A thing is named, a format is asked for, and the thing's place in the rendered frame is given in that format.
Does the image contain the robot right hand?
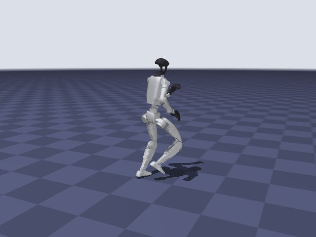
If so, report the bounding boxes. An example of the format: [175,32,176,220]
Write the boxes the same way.
[170,110,180,121]

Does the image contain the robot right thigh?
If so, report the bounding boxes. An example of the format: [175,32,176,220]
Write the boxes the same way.
[155,117,182,145]

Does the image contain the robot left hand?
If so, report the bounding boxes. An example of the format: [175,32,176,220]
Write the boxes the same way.
[167,83,181,95]

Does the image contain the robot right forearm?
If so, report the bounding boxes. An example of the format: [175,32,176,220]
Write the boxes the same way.
[162,97,175,114]

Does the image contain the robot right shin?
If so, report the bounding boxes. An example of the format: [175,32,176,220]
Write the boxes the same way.
[157,141,182,165]

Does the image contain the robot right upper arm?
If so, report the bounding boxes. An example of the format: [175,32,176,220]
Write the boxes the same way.
[158,78,170,104]

